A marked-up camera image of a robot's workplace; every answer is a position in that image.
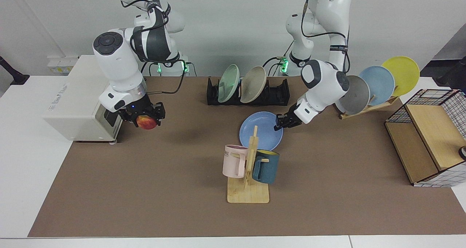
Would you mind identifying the red yellow apple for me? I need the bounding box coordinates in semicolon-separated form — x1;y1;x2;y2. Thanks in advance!
136;115;158;130

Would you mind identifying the black dish rack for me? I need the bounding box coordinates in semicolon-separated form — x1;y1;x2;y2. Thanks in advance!
206;77;291;106

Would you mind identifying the beige plate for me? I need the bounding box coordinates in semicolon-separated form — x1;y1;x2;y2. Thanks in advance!
240;66;268;104

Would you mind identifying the pale green plate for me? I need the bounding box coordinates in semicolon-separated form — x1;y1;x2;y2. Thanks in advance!
217;64;241;103

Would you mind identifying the grey plate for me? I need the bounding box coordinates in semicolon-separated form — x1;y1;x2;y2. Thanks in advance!
335;75;371;115

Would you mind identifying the wooden plate rack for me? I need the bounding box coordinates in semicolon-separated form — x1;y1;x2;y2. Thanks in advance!
339;95;399;120

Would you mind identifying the light blue plate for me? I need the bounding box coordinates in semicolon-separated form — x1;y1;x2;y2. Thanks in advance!
359;66;395;106

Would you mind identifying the yellow plate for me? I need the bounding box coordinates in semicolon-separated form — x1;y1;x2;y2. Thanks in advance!
381;56;420;97

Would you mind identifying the teal cup yellow inside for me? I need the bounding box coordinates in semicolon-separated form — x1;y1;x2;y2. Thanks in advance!
252;150;280;185

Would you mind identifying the pink cup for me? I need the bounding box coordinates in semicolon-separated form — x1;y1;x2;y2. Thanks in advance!
222;145;249;178

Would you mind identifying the pale toaster oven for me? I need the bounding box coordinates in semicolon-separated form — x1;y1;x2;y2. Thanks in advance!
42;55;124;143

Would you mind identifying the brown table cloth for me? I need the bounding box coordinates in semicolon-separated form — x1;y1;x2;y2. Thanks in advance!
27;76;466;237

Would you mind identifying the wooden cup stand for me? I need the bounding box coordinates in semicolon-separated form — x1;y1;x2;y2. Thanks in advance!
227;125;270;204

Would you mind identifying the black stand leg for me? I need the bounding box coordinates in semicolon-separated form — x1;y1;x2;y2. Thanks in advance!
436;57;466;90
0;56;30;85

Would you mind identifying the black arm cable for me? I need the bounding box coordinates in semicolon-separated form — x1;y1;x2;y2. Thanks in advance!
144;60;188;95
301;0;351;74

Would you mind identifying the black base cable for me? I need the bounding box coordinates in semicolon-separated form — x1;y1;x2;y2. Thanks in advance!
262;56;288;77

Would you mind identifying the white wall socket strip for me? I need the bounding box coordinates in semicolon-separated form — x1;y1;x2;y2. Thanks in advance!
47;56;80;74

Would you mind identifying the wire basket wooden floor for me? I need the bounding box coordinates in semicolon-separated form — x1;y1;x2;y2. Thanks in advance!
384;89;466;188

